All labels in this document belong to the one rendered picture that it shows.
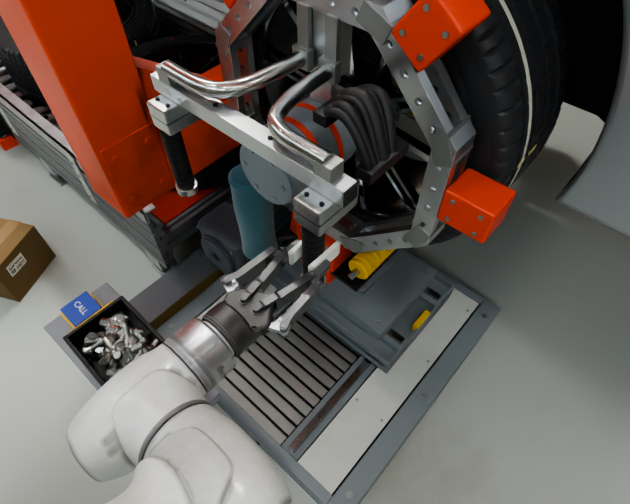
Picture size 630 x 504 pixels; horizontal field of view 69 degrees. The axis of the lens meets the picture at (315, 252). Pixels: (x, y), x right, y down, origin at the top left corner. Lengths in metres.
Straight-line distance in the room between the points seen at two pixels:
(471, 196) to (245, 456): 0.51
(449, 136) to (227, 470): 0.52
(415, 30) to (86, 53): 0.64
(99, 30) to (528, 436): 1.50
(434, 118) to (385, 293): 0.80
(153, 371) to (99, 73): 0.67
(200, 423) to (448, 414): 1.09
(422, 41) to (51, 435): 1.45
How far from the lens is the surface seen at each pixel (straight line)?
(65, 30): 1.02
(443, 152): 0.73
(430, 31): 0.67
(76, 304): 1.22
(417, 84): 0.70
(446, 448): 1.50
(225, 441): 0.52
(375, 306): 1.39
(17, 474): 1.66
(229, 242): 1.31
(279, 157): 0.66
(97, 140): 1.13
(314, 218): 0.63
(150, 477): 0.50
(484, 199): 0.77
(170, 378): 0.59
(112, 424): 0.59
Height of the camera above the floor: 1.40
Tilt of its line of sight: 52 degrees down
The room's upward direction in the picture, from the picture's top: straight up
